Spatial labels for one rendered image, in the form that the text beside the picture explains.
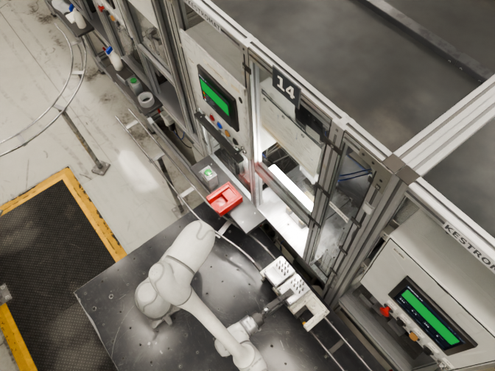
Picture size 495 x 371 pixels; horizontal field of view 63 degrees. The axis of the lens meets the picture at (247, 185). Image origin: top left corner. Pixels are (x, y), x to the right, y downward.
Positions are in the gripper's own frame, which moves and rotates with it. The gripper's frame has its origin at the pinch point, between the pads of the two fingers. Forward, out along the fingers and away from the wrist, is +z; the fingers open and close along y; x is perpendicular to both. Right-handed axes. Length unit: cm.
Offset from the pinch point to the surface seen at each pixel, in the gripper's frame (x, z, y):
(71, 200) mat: 183, -74, -89
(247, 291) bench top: 18.5, -11.4, -22.4
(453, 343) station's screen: -52, 17, 71
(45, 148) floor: 248, -71, -90
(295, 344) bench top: -18.3, -8.0, -22.4
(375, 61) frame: 20, 45, 111
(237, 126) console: 55, 15, 66
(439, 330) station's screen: -48, 16, 70
